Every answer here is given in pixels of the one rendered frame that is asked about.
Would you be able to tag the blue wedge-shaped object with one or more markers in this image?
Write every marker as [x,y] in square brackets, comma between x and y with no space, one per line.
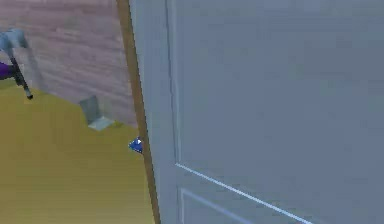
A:
[136,145]

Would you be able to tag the grey panelled room door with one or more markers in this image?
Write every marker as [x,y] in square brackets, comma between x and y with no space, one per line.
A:
[266,100]

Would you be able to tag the purple cushion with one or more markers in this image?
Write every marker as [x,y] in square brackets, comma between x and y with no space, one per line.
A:
[5,70]

